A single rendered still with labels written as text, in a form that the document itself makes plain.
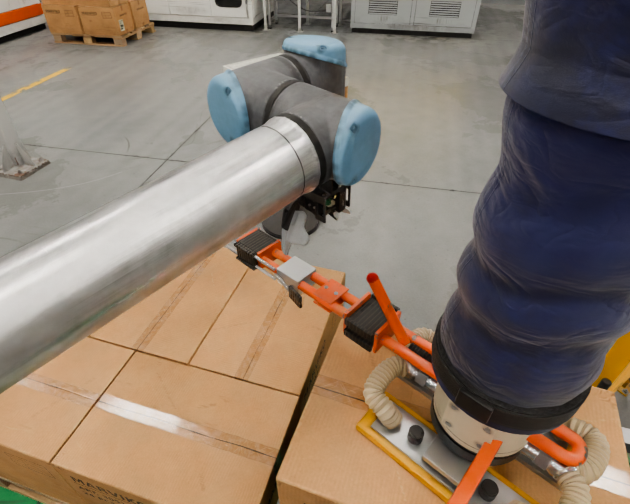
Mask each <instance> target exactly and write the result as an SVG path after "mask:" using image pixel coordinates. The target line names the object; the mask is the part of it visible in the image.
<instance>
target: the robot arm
mask: <svg viewBox="0 0 630 504"><path fill-rule="evenodd" d="M282 49H283V50H284V54H281V55H278V56H275V57H271V58H268V59H265V60H262V61H259V62H255V63H252V64H249V65H246V66H243V67H240V68H236V69H233V70H231V69H227V70H226V71H225V72H224V73H221V74H219V75H216V76H214V77H213V78H212V79H211V81H210V82H209V85H208V89H207V102H208V105H209V112H210V115H211V118H212V121H213V123H214V125H215V127H216V129H217V131H218V132H219V134H220V135H221V136H222V138H223V139H224V140H225V141H226V142H228V143H226V144H224V145H222V146H220V147H218V148H216V149H214V150H212V151H210V152H209V153H207V154H205V155H203V156H201V157H199V158H197V159H195V160H193V161H191V162H189V163H187V164H185V165H183V166H181V167H179V168H177V169H175V170H173V171H171V172H169V173H167V174H165V175H163V176H161V177H159V178H157V179H155V180H153V181H151V182H149V183H147V184H145V185H143V186H141V187H139V188H137V189H135V190H133V191H131V192H129V193H127V194H125V195H123V196H121V197H120V198H118V199H116V200H114V201H112V202H110V203H108V204H106V205H104V206H102V207H100V208H98V209H96V210H94V211H92V212H90V213H88V214H86V215H84V216H82V217H80V218H78V219H76V220H74V221H72V222H70V223H68V224H66V225H64V226H62V227H60V228H58V229H56V230H54V231H52V232H50V233H48V234H46V235H44V236H42V237H40V238H38V239H36V240H34V241H32V242H31V243H29V244H27V245H25V246H23V247H21V248H19V249H17V250H15V251H13V252H11V253H9V254H7V255H5V256H3V257H1V258H0V394H1V393H3V392H4V391H6V390H7V389H9V388H10V387H12V386H13V385H15V384H16V383H18V382H19V381H21V380H22V379H24V378H25V377H27V376H28V375H30V374H32V373H33V372H35V371H36V370H38V369H39V368H41V367H42V366H44V365H45V364H47V363H48V362H50V361H51V360H53V359H54V358H56V357H57V356H59V355H60V354H62V353H63V352H65V351H66V350H68V349H69V348H71V347H73V346H74V345H76V344H77V343H79V342H80V341H82V340H83V339H85V338H86V337H88V336H89V335H91V334H92V333H94V332H95V331H97V330H98V329H100V328H101V327H103V326H104V325H106V324H107V323H109V322H110V321H112V320H114V319H115V318H117V317H118V316H120V315H121V314H123V313H124V312H126V311H127V310H129V309H130V308H132V307H133V306H135V305H136V304H138V303H139V302H141V301H142V300H144V299H145V298H147V297H148V296H150V295H151V294H153V293H154V292H156V291H158V290H159V289H161V288H162V287H164V286H165V285H167V284H168V283H170V282H171V281H173V280H174V279H176V278H177V277H179V276H180V275H182V274H183V273H185V272H186V271H188V270H189V269H191V268H192V267H194V266H195V265H197V264H199V263H200V262H202V261H203V260H205V259H206V258H208V257H209V256H211V255H212V254H214V253H215V252H217V251H218V250H220V249H221V248H223V247H224V246H226V245H227V244H229V243H230V242H232V241H233V240H235V239H236V238H238V237H240V236H241V235H243V234H244V233H246V232H247V231H249V230H250V229H252V228H253V227H255V226H256V225H258V224H259V223H261V222H262V221H264V220H265V219H267V218H268V217H270V216H271V215H273V214H274V213H276V212H277V211H279V210H281V209H282V208H284V209H283V215H282V224H281V227H282V246H283V253H284V254H285V255H288V252H289V249H290V247H291V243H294V244H298V245H303V246H305V245H307V244H308V242H309V235H308V233H307V232H306V230H305V227H304V226H305V223H306V219H307V215H306V213H305V212H304V211H299V210H300V206H302V207H304V208H305V209H306V210H308V211H310V212H312V213H313V214H314V215H315V219H317V220H319V221H321V222H323V223H326V215H327V214H329V215H330V216H332V217H333V218H334V219H335V220H338V215H339V213H340V212H344V213H347V214H351V212H350V210H349V209H348V208H346V207H345V206H348V207H350V197H351V185H354V184H356V183H357V182H359V181H360V180H361V179H362V178H363V177H364V176H365V175H366V173H367V172H368V171H369V169H370V167H371V166H372V164H373V162H374V159H375V157H376V154H377V152H378V148H379V144H380V135H381V123H380V119H379V117H378V114H377V113H376V112H375V110H374V109H372V108H371V107H369V106H366V105H364V104H362V103H360V101H359V100H357V99H352V100H351V99H349V98H346V97H345V74H346V67H347V63H346V48H345V46H344V44H343V43H342V42H341V41H339V40H337V39H335V38H331V37H326V36H319V35H296V36H291V37H288V38H286V39H285V40H284V42H283V45H282ZM346 189H348V200H346Z"/></svg>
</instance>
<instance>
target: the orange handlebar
mask: <svg viewBox="0 0 630 504"><path fill-rule="evenodd" d="M272 256H274V257H275V258H277V259H279V260H280V261H282V262H283V263H285V262H287V261H288V260H289V259H291V258H292V257H290V256H289V255H285V254H284V253H283V252H282V251H281V250H279V249H277V248H275V249H274V250H273V252H272ZM261 259H263V260H264V261H266V262H267V263H269V264H270V265H272V266H273V267H275V268H276V270H275V271H273V270H272V269H270V268H269V267H267V266H266V265H264V264H263V263H261V262H259V263H260V264H261V265H263V266H265V267H266V268H268V269H269V270H271V271H272V272H274V273H277V268H278V267H279V266H280V265H278V264H277V263H275V262H274V261H272V260H270V259H269V258H267V257H266V256H263V257H262V258H261ZM310 279H311V280H312V281H313V282H315V283H316V284H318V285H320V286H321V287H320V288H319V289H316V288H314V287H312V286H311V285H309V284H308V283H306V282H305V281H302V282H300V284H299V285H298V287H297V288H298V289H299V290H301V291H302V292H304V293H305V294H307V295H308V296H310V297H311V298H313V299H314V301H313V302H314V303H315V304H317V305H318V306H320V307H321V308H323V309H324V310H326V311H327V312H329V313H331V312H334V313H335V314H337V315H338V316H340V317H341V318H343V319H344V312H346V311H347V310H348V309H347V308H345V307H343V306H342V305H341V304H342V303H343V302H344V301H345V302H346V303H348V304H350V305H351V306H352V305H354V304H355V303H356V302H357V301H358V300H359V298H357V297H355V296H354V295H352V294H350V293H349V292H347V291H348V290H349V289H348V288H347V287H345V286H343V285H342V284H340V283H338V282H337V281H335V280H334V279H330V280H328V279H326V278H325V277H323V276H321V275H320V274H318V273H316V272H314V273H313V274H312V275H311V278H310ZM403 327H404V326H403ZM404 329H405V332H406V334H407V336H408V338H409V340H410V343H414V344H415V345H417V346H419V347H420V348H422V349H423V350H425V351H426V352H428V354H431V355H432V343H430V342H428V341H427V340H425V339H424V338H422V337H420V336H419V335H417V334H415V333H414V332H412V331H411V330H409V329H407V328H406V327H404ZM380 343H381V344H382V345H384V346H385V347H387V348H388V349H390V350H391V351H393V352H394V353H396V354H397V355H399V356H400V357H402V358H403V359H405V360H406V361H408V362H409V363H411V364H412V365H414V366H415V367H417V368H418V369H420V370H421V371H423V372H424V373H426V374H427V375H429V376H430V377H432V378H433V379H435V380H436V381H437V379H436V376H435V374H434V371H433V366H432V363H430V362H429V361H427V360H426V359H424V358H423V357H421V356H420V355H418V354H416V353H415V352H413V351H412V350H410V349H409V348H407V347H406V346H404V345H402V344H401V343H399V342H398V341H396V340H395V339H393V338H392V337H390V336H389V335H387V334H384V335H383V336H382V337H381V339H380ZM550 432H551V433H553V434H554V435H556V436H558V437H559V438H561V439H562V440H564V441H565V442H567V443H568V444H570V446H571V447H572V450H571V451H567V450H566V449H564V448H562V447H561V446H559V445H558V444H556V443H555V442H553V441H552V440H550V439H548V438H547V437H545V436H544V435H542V434H535V435H530V436H529V437H528V438H527V439H526V440H527V441H528V442H530V443H531V444H533V445H534V446H536V447H537V448H539V449H540V450H542V451H543V452H545V453H546V454H548V455H549V456H551V457H552V458H554V459H555V460H557V461H558V462H560V463H562V464H564V465H566V466H571V467H577V466H580V465H583V464H584V463H585V461H586V460H587V457H588V448H587V445H586V443H585V441H584V440H583V439H582V437H581V436H580V435H578V434H577V433H576V432H574V431H573V430H571V429H570V428H568V427H566V426H565V425H563V424H562V425H561V426H560V427H558V428H556V429H554V430H552V431H550ZM502 443H503V442H502V441H499V440H492V442H491V444H489V443H487V442H484V443H483V445H482V446H481V448H480V450H479V451H478V453H477V455H476V456H475V458H474V460H473V461H472V463H471V464H470V466H469V468H468V469H467V471H466V473H465V474H464V476H463V478H462V479H461V481H460V482H459V484H458V486H457V487H456V489H455V491H454V492H453V494H452V496H451V497H450V499H449V500H448V502H447V504H468V502H469V500H470V499H471V497H472V495H473V493H474V492H475V490H476V488H477V487H478V485H479V483H480V481H481V480H482V478H483V476H484V474H485V473H486V471H487V469H488V467H489V466H490V464H491V462H492V460H493V459H494V457H495V455H496V454H497V452H498V450H499V448H500V447H501V445H502Z"/></svg>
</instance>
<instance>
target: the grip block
mask: <svg viewBox="0 0 630 504"><path fill-rule="evenodd" d="M392 305H393V307H394V309H395V311H396V313H397V315H398V317H399V319H400V317H401V311H400V308H399V307H397V306H395V305H394V304H392ZM343 332H344V335H345V336H346V337H348V338H349V339H351V340H352V341H354V342H355V343H356V344H358V345H359V346H361V347H362V348H364V349H365V350H367V351H368V352H371V351H372V347H373V352H374V353H376V352H377V351H378V350H379V349H380V348H381V347H382V346H383V345H382V344H381V343H380V339H381V337H382V336H383V335H384V334H387V335H389V336H390V337H392V336H393V335H394V333H393V332H392V331H391V327H390V325H389V323H388V321H387V319H386V317H385V315H384V313H383V311H382V309H381V307H380V305H379V303H378V301H377V299H376V297H375V295H374V293H373V294H372V296H371V293H370V292H367V293H366V294H365V295H364V296H363V297H362V298H360V299H359V300H358V301H357V302H356V303H355V304H354V305H352V306H351V307H350V308H349V309H348V310H347V311H346V312H344V322H343Z"/></svg>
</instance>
